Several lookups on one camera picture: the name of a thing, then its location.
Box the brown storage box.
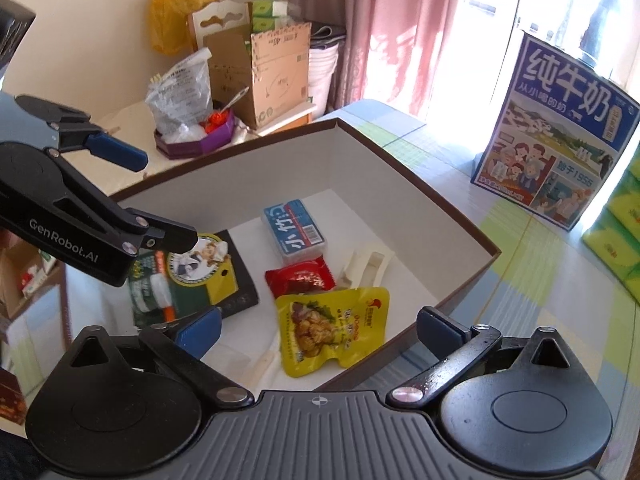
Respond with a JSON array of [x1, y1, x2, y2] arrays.
[[107, 117, 502, 391]]

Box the desktop with checked cloth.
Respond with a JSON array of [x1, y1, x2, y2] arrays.
[[315, 100, 640, 480]]

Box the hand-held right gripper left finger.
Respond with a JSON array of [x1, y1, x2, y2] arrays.
[[65, 305, 256, 408]]

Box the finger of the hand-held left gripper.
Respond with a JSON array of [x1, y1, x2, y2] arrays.
[[47, 151, 199, 257], [15, 94, 150, 172]]

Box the green package with cartoon label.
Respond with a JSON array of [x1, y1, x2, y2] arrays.
[[127, 230, 261, 328]]

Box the white hair clip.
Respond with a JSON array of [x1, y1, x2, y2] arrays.
[[341, 247, 396, 291]]

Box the white side cabinet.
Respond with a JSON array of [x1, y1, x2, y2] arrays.
[[92, 97, 321, 196]]

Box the green tissue pack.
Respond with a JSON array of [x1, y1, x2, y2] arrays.
[[600, 152, 640, 231], [582, 207, 640, 306]]

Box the beige cutout carton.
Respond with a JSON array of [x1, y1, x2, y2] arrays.
[[187, 0, 253, 58]]

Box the white stacked containers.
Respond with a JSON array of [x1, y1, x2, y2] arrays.
[[307, 22, 347, 123]]

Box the black object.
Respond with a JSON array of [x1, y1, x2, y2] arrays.
[[0, 0, 37, 68]]

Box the pink curtain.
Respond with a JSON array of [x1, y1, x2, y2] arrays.
[[287, 0, 463, 116]]

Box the red snack packet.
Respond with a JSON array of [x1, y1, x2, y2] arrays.
[[265, 256, 336, 306]]

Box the clear plastic bag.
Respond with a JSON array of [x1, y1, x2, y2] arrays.
[[145, 49, 216, 141]]

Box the cardboard box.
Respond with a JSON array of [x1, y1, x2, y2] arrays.
[[206, 22, 317, 131]]

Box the blue printed milk carton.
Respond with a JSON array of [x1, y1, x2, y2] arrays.
[[470, 30, 640, 232]]

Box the green white tissue packet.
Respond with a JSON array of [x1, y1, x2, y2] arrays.
[[250, 0, 301, 32]]

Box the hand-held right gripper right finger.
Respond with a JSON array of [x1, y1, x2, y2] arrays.
[[387, 306, 576, 406]]

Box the yellow plastic bag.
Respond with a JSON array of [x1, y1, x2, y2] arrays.
[[147, 0, 221, 56]]

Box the pale slim stick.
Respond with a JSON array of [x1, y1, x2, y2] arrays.
[[247, 347, 278, 386]]

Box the purple tray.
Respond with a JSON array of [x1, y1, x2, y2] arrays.
[[154, 110, 236, 161]]

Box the yellow snack packet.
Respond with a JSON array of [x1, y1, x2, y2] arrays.
[[275, 287, 391, 378]]

